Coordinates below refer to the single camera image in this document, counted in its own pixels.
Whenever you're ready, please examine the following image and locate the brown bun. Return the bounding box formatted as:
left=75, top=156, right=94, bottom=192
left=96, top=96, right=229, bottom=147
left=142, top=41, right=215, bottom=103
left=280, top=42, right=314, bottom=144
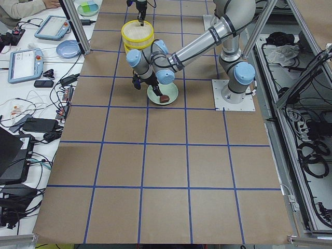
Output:
left=159, top=95, right=170, bottom=103

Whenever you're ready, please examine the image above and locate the yellow steamer basket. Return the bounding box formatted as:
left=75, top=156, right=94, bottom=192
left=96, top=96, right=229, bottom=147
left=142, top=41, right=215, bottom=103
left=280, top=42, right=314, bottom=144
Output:
left=123, top=41, right=153, bottom=53
left=121, top=20, right=155, bottom=46

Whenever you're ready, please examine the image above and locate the metal base plate, image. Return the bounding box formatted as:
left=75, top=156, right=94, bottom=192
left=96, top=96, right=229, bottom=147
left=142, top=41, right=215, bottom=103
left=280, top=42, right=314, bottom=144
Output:
left=212, top=79, right=255, bottom=112
left=203, top=15, right=218, bottom=31

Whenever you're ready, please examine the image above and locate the light green plate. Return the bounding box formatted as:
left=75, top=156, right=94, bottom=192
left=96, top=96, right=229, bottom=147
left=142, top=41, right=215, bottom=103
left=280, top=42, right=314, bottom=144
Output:
left=147, top=82, right=178, bottom=105

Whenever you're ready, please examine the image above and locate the silver robot arm, image right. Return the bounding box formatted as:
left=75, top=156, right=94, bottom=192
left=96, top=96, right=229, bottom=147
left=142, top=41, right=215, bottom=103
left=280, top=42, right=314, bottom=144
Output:
left=126, top=1, right=256, bottom=103

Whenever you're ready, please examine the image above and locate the black laptop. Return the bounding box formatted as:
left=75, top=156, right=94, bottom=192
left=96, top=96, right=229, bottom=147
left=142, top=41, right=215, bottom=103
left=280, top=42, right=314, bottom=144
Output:
left=1, top=128, right=35, bottom=185

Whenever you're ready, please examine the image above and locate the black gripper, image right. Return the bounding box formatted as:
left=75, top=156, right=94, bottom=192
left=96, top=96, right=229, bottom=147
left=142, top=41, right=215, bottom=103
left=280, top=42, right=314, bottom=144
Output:
left=132, top=74, right=161, bottom=96

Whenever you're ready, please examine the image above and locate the teach pendant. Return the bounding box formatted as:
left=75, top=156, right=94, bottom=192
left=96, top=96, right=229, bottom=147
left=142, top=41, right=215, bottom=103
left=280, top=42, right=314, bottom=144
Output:
left=8, top=48, right=44, bottom=84
left=34, top=15, right=70, bottom=40

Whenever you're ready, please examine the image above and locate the metal base plate, image left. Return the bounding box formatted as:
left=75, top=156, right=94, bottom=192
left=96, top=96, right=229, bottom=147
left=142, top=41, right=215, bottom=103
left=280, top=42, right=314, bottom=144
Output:
left=203, top=15, right=218, bottom=31

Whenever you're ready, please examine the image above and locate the metal base plate, image right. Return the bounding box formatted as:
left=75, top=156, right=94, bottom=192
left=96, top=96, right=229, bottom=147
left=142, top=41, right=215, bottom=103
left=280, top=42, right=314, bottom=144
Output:
left=212, top=79, right=255, bottom=112

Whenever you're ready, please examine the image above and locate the aluminium frame post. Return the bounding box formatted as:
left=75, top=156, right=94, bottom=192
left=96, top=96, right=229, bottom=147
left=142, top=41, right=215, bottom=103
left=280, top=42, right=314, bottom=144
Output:
left=59, top=0, right=91, bottom=56

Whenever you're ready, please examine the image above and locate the blue plate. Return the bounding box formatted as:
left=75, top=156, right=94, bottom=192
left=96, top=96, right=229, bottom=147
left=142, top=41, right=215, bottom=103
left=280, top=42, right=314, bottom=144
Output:
left=56, top=40, right=81, bottom=59

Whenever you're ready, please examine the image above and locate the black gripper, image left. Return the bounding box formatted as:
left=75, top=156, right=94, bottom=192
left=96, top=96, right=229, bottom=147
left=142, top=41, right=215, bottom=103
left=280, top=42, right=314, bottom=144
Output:
left=126, top=0, right=156, bottom=26

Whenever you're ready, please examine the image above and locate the teach pendant near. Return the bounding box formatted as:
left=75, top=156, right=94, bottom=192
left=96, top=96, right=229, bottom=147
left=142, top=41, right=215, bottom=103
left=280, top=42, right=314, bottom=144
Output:
left=8, top=48, right=44, bottom=84

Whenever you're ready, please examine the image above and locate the teach pendant far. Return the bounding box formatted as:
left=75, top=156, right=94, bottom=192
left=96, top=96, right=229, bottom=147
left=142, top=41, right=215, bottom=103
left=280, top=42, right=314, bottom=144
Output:
left=34, top=15, right=70, bottom=40

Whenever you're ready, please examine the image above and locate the black power adapter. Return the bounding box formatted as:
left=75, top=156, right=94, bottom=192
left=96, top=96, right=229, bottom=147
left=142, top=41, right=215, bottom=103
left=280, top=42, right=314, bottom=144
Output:
left=22, top=118, right=60, bottom=133

